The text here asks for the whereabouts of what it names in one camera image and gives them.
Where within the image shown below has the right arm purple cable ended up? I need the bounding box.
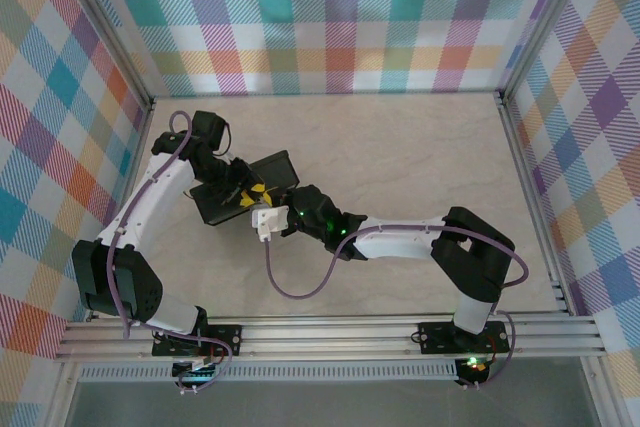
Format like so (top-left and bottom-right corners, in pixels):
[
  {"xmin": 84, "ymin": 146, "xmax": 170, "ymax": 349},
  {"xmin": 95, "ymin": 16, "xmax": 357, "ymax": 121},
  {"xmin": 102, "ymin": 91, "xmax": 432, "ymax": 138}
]
[{"xmin": 262, "ymin": 224, "xmax": 530, "ymax": 391}]

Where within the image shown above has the aluminium table side rail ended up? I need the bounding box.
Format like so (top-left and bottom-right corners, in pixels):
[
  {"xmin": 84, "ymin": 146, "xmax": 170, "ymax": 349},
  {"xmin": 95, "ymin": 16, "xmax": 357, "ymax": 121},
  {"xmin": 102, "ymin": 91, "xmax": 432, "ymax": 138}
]
[
  {"xmin": 87, "ymin": 96, "xmax": 157, "ymax": 323},
  {"xmin": 497, "ymin": 91, "xmax": 576, "ymax": 318}
]

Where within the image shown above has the aluminium frame post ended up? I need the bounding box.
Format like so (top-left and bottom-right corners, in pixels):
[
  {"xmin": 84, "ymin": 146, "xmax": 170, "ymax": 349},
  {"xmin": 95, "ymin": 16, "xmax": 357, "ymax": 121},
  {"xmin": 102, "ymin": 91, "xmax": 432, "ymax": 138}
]
[
  {"xmin": 52, "ymin": 0, "xmax": 156, "ymax": 113},
  {"xmin": 497, "ymin": 0, "xmax": 601, "ymax": 104}
]

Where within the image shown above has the starry night patterned box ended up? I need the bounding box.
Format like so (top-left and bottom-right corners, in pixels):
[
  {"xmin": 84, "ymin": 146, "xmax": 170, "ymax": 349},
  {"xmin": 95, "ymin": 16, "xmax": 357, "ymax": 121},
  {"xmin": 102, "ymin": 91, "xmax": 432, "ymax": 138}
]
[{"xmin": 191, "ymin": 149, "xmax": 301, "ymax": 228}]

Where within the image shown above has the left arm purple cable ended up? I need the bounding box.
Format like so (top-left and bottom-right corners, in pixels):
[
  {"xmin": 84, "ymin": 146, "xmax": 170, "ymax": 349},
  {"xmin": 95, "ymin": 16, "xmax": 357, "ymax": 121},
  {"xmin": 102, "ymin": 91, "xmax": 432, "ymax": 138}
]
[{"xmin": 107, "ymin": 111, "xmax": 234, "ymax": 396}]

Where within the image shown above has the long aluminium mounting rail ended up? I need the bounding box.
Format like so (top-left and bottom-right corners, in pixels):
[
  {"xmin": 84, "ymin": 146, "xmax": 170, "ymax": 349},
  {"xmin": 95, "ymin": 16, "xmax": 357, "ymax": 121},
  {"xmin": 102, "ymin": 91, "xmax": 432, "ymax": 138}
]
[{"xmin": 53, "ymin": 315, "xmax": 606, "ymax": 361}]

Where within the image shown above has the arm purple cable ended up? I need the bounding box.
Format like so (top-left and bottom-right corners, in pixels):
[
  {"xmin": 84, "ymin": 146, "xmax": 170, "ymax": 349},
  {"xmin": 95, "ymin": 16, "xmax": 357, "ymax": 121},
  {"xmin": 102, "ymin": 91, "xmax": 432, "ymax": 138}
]
[
  {"xmin": 107, "ymin": 111, "xmax": 234, "ymax": 396},
  {"xmin": 262, "ymin": 224, "xmax": 530, "ymax": 391}
]

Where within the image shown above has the black controller board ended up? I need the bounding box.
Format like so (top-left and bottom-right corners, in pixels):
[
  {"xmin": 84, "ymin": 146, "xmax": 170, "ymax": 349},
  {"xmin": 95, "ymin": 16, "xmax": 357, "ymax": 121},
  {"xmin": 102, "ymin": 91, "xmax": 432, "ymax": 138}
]
[
  {"xmin": 452, "ymin": 354, "xmax": 494, "ymax": 388},
  {"xmin": 172, "ymin": 359, "xmax": 221, "ymax": 393}
]

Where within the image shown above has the grey slotted cable duct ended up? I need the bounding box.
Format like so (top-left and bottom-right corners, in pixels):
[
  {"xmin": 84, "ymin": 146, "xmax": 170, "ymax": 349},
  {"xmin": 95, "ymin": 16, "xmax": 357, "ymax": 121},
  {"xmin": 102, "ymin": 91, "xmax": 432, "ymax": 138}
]
[{"xmin": 77, "ymin": 359, "xmax": 461, "ymax": 382}]

